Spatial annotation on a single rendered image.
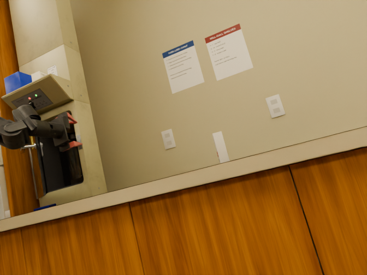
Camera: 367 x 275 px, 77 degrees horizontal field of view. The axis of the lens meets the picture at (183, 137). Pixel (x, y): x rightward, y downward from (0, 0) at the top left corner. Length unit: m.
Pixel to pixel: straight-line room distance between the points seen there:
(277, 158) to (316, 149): 0.08
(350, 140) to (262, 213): 0.25
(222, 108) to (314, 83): 0.48
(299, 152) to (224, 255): 0.32
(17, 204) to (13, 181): 0.11
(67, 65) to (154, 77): 0.51
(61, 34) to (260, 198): 1.21
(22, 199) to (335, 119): 1.57
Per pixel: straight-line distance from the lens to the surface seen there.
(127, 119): 1.57
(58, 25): 1.46
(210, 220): 0.65
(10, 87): 1.41
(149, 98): 1.51
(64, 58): 1.36
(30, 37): 1.58
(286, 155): 0.58
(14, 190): 1.39
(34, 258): 1.02
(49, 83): 1.24
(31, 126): 0.92
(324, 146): 0.59
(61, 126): 0.97
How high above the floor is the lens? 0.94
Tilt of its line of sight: 9 degrees up
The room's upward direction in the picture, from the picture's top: 14 degrees counter-clockwise
